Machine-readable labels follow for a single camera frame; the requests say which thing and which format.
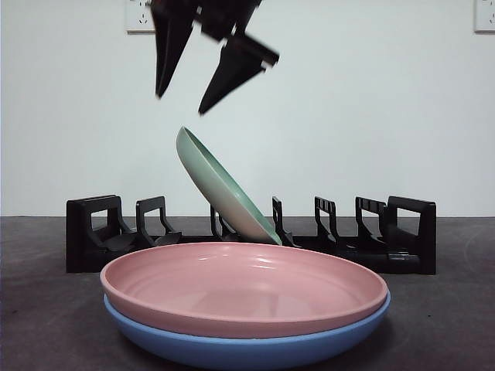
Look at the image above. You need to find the green round plate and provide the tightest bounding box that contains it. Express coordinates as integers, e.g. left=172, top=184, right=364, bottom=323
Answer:
left=176, top=125, right=283, bottom=247

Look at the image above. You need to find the pink round plate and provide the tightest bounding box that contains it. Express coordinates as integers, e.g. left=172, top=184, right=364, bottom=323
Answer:
left=99, top=242, right=389, bottom=340

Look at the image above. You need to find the blue round plate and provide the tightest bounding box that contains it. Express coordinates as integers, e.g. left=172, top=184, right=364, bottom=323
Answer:
left=102, top=291, right=391, bottom=368

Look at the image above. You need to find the black plastic dish rack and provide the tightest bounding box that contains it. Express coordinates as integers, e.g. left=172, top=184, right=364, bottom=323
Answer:
left=65, top=194, right=437, bottom=276

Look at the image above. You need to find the white wall socket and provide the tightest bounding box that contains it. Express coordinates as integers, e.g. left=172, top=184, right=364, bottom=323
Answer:
left=474, top=0, right=495, bottom=33
left=124, top=0, right=155, bottom=34

